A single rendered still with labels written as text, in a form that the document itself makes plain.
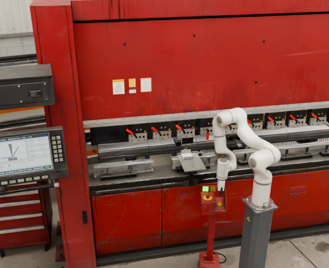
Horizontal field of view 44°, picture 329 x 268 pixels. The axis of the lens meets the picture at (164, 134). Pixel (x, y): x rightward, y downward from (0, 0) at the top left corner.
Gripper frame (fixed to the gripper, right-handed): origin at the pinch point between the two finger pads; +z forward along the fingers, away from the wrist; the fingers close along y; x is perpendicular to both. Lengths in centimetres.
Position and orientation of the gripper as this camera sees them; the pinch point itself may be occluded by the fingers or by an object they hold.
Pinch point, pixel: (220, 192)
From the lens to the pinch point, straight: 329.8
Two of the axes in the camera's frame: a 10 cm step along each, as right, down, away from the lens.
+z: 0.0, 8.6, 5.2
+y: -0.5, 5.2, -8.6
